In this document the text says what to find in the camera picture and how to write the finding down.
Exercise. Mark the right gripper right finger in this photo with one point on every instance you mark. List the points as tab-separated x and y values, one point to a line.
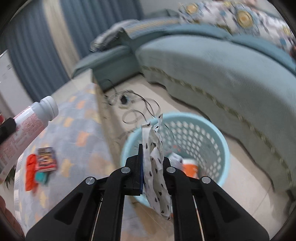
202	210

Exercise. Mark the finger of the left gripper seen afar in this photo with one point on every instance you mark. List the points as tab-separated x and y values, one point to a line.
7	128

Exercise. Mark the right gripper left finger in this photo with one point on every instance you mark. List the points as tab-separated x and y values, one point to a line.
94	209

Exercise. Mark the red white plastic bottle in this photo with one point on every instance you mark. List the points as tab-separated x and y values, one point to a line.
29	124

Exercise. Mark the red plastic bag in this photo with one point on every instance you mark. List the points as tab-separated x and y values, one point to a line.
30	182

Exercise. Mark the orange paper cup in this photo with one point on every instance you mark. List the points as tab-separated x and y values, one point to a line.
190	168

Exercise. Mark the polka dot paper bag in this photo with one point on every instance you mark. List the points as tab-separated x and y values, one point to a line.
153	158

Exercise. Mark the panda snack packet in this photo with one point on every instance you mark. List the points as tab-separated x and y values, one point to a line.
46	160

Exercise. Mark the teal plastic trash basket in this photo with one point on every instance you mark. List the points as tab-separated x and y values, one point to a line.
187	136

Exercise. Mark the white refrigerator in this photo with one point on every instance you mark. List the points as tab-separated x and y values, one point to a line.
14	97

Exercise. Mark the patterned blue table mat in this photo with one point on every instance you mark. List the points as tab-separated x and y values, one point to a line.
87	138

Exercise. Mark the blue curtains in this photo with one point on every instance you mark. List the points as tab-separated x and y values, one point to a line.
46	39

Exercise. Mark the beige centre curtain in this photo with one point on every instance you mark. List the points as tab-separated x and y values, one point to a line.
60	34

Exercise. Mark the blue corner sofa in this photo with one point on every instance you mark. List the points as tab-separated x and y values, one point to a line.
244	84

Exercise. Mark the folded grey blanket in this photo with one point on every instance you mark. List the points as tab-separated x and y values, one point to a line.
102	41

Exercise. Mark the floral cushion far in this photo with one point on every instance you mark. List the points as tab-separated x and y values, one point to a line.
206	12

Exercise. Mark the floral cushion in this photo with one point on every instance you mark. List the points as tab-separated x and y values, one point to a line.
206	12
252	21

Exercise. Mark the floral cushion near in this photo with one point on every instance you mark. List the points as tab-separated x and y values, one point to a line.
252	21

